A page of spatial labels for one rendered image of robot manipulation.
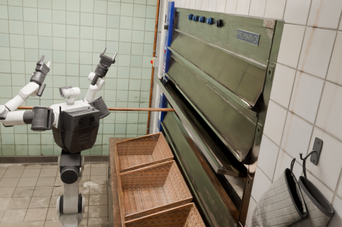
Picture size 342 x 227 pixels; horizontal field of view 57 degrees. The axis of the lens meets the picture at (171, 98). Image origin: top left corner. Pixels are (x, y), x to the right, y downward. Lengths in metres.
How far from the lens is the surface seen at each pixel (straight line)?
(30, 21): 3.98
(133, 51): 3.95
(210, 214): 1.99
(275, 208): 1.21
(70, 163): 2.25
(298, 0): 1.26
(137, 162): 3.21
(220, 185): 1.85
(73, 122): 2.05
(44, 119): 2.12
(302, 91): 1.18
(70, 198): 2.51
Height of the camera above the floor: 2.12
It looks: 17 degrees down
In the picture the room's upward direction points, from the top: 6 degrees clockwise
